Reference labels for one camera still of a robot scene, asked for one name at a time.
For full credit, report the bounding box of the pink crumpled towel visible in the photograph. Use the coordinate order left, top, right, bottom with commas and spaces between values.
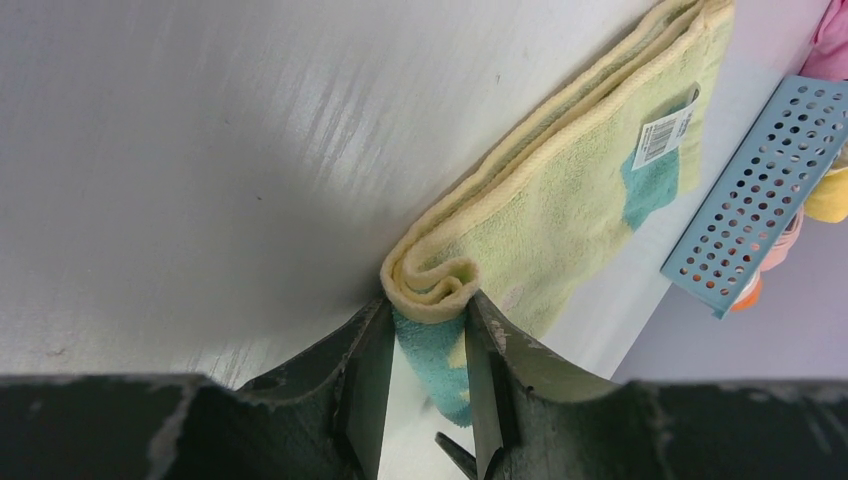
800, 0, 847, 82

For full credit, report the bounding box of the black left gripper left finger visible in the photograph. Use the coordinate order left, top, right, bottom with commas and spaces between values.
1, 298, 394, 479

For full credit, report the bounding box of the blue perforated basket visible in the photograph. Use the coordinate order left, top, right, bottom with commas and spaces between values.
661, 75, 847, 319

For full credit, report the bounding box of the rolled yellow towel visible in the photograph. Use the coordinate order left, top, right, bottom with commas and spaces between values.
804, 146, 847, 224

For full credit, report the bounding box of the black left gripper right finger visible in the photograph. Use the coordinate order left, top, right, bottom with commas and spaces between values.
465, 293, 847, 479

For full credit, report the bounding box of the rolled orange towel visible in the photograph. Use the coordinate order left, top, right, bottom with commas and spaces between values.
731, 272, 763, 312

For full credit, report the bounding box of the yellow green teal towel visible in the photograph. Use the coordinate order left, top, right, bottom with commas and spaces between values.
380, 1, 735, 427

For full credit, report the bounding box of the rolled pink towel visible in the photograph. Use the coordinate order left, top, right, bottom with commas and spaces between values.
760, 207, 805, 272

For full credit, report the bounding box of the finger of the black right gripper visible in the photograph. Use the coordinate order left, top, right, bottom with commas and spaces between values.
435, 432, 478, 480

